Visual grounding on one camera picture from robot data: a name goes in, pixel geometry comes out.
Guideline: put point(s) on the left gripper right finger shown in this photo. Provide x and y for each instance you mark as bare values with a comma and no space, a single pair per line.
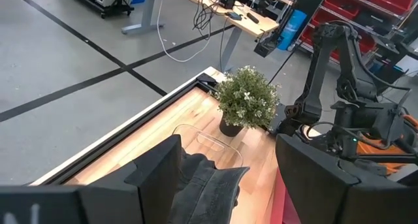
320,198

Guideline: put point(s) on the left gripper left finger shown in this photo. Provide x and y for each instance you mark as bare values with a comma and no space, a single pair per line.
153,185

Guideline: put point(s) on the dark grey baseball cap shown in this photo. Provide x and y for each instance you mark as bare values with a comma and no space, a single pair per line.
209,194

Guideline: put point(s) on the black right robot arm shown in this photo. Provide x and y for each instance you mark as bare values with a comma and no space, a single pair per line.
315,87

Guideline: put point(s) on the red plastic tray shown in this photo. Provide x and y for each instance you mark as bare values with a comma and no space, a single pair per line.
284,204

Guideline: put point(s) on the clear plastic bin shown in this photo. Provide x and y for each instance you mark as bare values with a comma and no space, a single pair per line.
228,152

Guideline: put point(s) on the metal storage shelf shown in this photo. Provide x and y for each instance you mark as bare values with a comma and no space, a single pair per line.
365,3

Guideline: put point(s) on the blue cylinder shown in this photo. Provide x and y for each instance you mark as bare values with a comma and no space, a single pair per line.
292,29

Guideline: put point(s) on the small potted green plant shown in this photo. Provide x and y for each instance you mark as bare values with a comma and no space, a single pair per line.
245,100

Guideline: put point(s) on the black hanging device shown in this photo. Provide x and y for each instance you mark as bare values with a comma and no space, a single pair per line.
265,47

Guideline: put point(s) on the wooden desk top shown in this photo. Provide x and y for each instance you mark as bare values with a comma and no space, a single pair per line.
258,25

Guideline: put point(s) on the black remote control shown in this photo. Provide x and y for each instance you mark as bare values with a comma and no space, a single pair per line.
252,18

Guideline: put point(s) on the grey desk leg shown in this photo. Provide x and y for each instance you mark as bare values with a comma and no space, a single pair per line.
145,11
230,44

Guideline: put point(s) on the dark flat device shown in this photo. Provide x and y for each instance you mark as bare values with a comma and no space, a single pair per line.
234,15

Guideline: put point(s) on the black equipment cart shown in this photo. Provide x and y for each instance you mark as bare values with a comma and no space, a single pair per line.
111,8

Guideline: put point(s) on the small black box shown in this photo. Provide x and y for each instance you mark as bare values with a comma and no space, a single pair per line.
227,2

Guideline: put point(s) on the black aluminium table frame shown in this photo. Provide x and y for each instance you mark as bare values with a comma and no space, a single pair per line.
130,131

